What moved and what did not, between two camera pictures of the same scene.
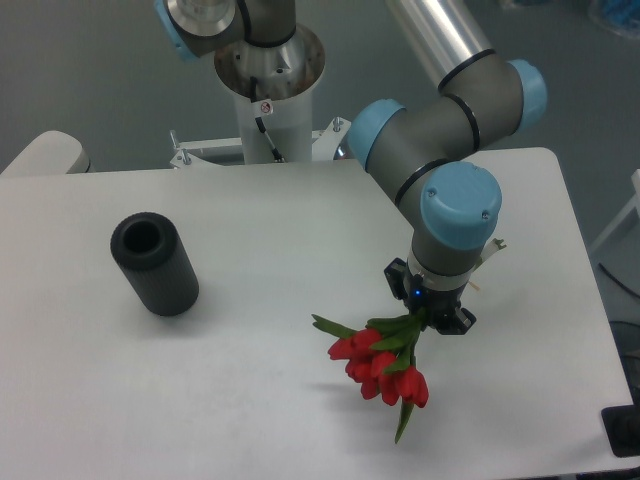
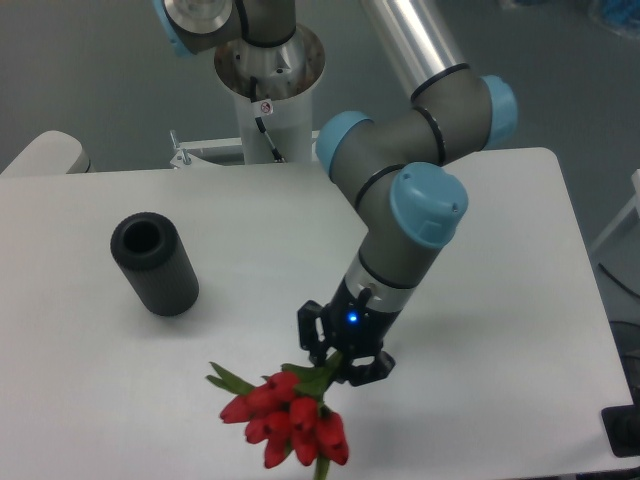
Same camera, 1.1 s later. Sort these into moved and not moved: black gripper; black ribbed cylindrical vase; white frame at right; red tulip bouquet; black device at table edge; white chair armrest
Moved: black gripper; red tulip bouquet
Not moved: black ribbed cylindrical vase; white frame at right; black device at table edge; white chair armrest
